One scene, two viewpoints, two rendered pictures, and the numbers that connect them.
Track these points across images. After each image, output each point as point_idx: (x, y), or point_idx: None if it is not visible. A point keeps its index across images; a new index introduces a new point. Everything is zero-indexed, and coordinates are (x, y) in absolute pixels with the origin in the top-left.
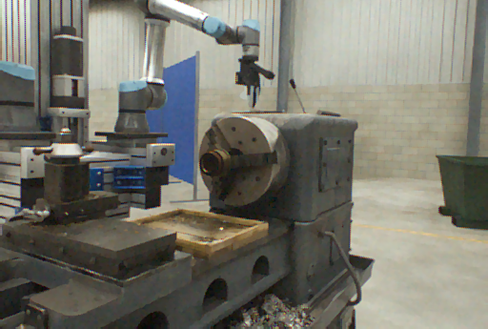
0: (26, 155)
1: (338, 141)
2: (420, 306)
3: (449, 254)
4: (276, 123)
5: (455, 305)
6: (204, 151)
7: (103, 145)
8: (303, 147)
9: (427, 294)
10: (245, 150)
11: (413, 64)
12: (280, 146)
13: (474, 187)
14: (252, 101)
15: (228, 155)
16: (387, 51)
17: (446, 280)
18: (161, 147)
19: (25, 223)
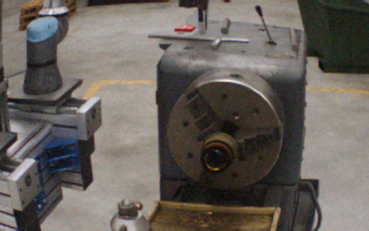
0: (16, 188)
1: (306, 71)
2: (321, 189)
3: (329, 114)
4: (262, 73)
5: (345, 178)
6: (177, 124)
7: (12, 110)
8: (297, 104)
9: (323, 172)
10: (244, 124)
11: None
12: (281, 112)
13: (336, 30)
14: (204, 28)
15: (233, 142)
16: None
17: (334, 150)
18: (92, 109)
19: None
